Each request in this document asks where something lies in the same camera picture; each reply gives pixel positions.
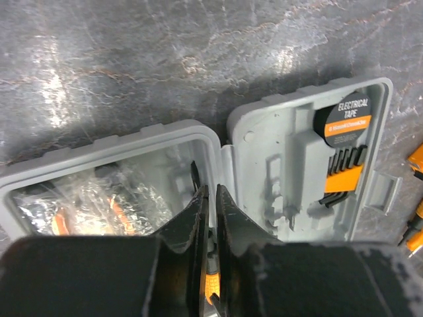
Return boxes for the orange pliers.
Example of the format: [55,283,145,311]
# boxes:
[13,164,199,236]

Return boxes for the orange handled large screwdriver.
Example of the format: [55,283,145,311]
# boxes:
[190,160,223,317]

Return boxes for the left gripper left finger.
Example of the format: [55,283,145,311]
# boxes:
[142,186,209,316]

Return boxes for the orange handled small screwdriver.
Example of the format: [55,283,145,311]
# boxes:
[398,201,422,258]

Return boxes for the black electrical tape roll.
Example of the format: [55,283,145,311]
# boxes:
[313,92,371,148]

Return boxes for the hex key set orange holder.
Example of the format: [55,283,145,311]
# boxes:
[319,145,367,208]

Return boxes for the orange tape measure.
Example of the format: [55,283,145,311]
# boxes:
[407,144,423,180]

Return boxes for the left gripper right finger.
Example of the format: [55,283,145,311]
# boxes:
[216,184,278,316]

